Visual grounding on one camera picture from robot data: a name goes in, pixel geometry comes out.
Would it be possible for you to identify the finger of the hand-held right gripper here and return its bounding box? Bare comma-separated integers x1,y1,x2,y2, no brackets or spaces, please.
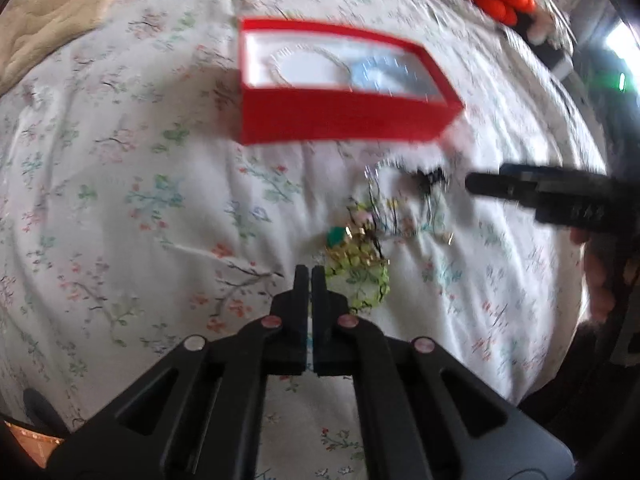
465,162,618,234

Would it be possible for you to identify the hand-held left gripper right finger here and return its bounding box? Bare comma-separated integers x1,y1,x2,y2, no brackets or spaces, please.
312,265,576,480

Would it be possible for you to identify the lime green bead bracelet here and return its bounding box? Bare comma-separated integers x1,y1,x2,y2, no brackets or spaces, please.
324,245,392,314

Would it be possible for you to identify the grey white box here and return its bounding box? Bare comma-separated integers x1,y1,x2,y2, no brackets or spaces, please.
536,44,574,81

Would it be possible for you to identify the person's right hand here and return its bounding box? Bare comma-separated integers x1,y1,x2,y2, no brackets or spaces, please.
570,227,623,322

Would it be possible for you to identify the beige quilted blanket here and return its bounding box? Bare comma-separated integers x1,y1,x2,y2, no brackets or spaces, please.
0,0,152,97

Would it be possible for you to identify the floral bed sheet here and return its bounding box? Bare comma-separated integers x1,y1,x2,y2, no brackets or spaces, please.
0,0,608,480

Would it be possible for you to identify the light blue bead bracelet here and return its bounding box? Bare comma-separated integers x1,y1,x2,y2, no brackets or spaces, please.
349,56,442,97

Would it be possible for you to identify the thin silver chain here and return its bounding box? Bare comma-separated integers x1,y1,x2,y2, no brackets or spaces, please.
361,159,417,203

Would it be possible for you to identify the gold ring green stone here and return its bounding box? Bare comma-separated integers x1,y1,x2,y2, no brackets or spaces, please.
326,226,352,250

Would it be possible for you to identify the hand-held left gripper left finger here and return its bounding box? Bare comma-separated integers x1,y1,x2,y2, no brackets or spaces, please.
47,265,310,480

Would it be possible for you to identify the black bead bracelet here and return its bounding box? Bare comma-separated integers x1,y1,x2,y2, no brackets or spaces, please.
413,166,450,197

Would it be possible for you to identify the red jewelry box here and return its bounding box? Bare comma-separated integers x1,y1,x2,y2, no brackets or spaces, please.
238,17,466,147

